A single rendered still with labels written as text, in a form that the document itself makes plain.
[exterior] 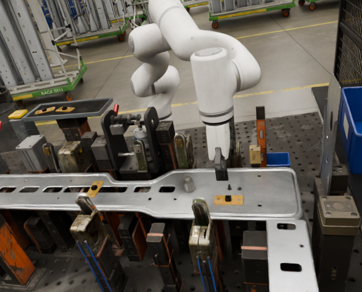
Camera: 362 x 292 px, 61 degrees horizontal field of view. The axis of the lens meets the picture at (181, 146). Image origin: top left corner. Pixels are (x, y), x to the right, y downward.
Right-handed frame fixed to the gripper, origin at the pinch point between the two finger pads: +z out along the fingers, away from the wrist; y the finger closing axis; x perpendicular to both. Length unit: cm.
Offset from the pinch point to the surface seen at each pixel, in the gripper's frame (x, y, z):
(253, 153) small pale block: 7.4, -16.0, 7.0
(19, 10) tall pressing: -318, -349, -25
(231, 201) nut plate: 1.2, 0.8, 12.3
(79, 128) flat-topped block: -65, -35, 4
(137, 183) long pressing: -31.3, -7.9, 12.2
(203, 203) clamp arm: -4.0, 12.7, 1.6
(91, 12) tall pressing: -405, -722, 34
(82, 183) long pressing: -53, -8, 12
